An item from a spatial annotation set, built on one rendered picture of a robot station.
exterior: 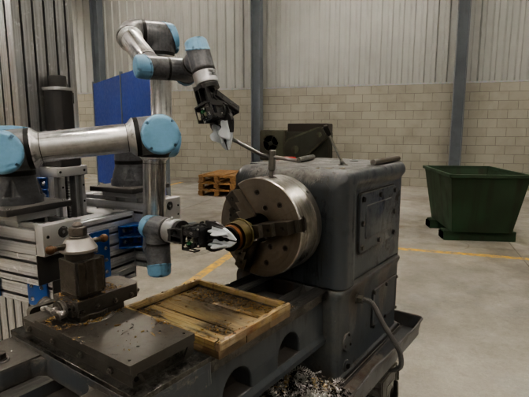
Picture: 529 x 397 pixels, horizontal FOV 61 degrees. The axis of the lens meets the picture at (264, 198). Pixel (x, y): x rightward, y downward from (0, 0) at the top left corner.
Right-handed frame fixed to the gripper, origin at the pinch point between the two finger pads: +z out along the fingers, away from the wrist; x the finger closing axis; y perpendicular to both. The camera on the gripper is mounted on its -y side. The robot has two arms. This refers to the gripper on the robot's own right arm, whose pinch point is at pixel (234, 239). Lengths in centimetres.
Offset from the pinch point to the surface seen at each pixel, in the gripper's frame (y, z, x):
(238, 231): -2.1, 0.0, 2.1
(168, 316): 16.5, -9.6, -19.3
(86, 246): 40.7, -7.8, 5.6
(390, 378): -66, 23, -66
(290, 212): -15.5, 8.8, 6.5
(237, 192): -13.2, -9.6, 11.1
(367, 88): -954, -372, 126
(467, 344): -204, 26, -108
